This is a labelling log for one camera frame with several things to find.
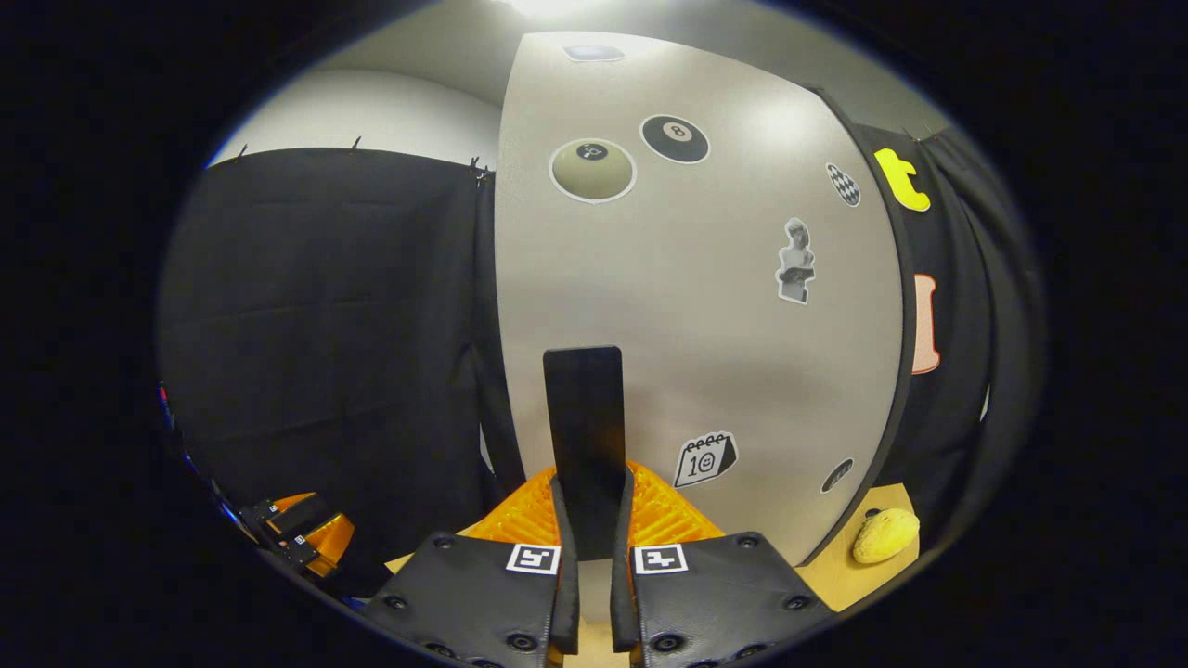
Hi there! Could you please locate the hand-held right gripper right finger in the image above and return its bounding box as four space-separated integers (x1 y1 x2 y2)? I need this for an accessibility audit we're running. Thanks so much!
610 461 836 668

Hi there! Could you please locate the black backdrop cloth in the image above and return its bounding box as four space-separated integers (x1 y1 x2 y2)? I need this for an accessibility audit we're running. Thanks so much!
158 121 1045 599

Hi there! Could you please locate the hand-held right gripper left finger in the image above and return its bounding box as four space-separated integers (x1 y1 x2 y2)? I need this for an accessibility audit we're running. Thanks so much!
357 459 581 668

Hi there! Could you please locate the black cabinet door handle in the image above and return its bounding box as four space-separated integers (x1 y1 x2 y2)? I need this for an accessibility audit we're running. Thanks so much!
543 346 627 562

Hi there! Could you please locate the yellow bun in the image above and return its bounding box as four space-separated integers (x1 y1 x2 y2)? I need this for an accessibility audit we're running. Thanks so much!
852 507 921 565

